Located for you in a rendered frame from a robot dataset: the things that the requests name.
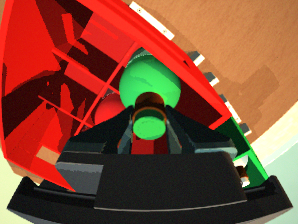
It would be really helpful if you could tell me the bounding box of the green bottle crate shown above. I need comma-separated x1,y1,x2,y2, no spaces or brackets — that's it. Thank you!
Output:
214,116,268,188

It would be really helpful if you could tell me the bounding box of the red crate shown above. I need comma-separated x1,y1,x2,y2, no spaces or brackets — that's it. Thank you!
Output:
0,0,232,191

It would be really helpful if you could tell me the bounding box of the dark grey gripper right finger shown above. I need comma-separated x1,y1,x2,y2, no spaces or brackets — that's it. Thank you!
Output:
165,105,238,160

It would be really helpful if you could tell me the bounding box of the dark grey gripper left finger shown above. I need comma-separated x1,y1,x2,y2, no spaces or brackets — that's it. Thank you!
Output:
62,105,134,154

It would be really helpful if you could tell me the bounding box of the white bottle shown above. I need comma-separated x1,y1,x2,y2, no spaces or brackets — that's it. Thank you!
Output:
233,155,250,187

